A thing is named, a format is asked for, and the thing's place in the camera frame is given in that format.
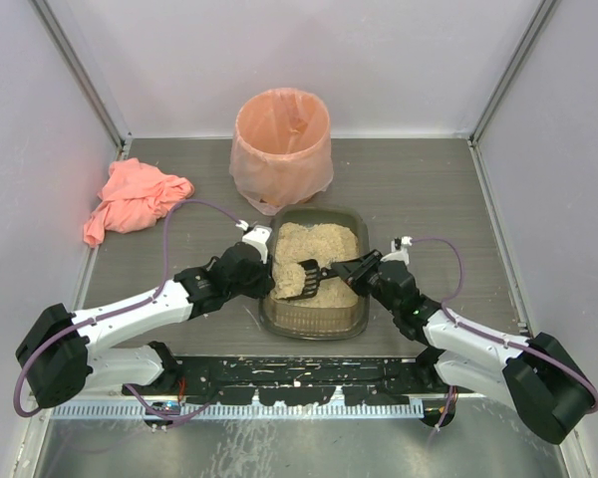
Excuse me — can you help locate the dark green litter box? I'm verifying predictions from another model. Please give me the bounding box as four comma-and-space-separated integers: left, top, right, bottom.
259, 204, 370, 341

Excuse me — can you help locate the black slotted litter scoop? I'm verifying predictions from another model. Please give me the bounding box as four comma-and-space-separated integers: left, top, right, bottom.
279, 259, 336, 301

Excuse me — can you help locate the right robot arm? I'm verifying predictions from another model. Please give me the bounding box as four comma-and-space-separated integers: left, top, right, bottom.
330, 251, 598, 444

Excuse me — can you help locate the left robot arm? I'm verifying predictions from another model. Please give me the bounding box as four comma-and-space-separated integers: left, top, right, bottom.
13, 239, 273, 417

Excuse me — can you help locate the beige cat litter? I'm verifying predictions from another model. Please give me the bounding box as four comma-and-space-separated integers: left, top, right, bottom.
271, 222, 360, 309

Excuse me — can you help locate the bin with orange liner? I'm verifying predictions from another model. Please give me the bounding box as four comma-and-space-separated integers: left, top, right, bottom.
229, 88, 334, 216

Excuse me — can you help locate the crumpled pink cloth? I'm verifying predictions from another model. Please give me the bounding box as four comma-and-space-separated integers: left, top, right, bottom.
83, 158, 194, 248

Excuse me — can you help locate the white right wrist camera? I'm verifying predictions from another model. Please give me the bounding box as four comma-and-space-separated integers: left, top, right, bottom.
381, 236, 413, 266

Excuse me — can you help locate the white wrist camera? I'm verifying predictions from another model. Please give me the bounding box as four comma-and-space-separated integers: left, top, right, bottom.
241, 225, 272, 264
381, 236, 413, 266

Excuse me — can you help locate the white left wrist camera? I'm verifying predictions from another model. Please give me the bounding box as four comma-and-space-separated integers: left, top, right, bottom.
241, 225, 272, 264

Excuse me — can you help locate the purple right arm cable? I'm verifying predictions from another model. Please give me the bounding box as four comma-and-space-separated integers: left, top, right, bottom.
408, 235, 598, 414

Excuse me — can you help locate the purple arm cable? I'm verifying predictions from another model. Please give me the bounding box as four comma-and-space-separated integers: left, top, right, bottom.
408, 235, 598, 414
13, 199, 246, 417

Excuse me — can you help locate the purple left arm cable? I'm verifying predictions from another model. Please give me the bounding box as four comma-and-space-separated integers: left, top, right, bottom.
13, 199, 246, 417

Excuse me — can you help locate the white slotted cable duct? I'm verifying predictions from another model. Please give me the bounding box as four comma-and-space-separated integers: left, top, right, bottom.
50, 399, 425, 421

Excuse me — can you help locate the right aluminium frame post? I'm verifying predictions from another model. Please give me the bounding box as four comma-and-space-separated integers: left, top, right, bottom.
468, 0, 560, 146

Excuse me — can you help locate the aluminium frame post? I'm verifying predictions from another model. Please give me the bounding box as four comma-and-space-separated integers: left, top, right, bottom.
468, 0, 560, 146
30, 0, 133, 151

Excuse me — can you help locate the left aluminium frame post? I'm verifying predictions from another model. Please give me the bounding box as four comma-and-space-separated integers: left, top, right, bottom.
30, 0, 133, 151

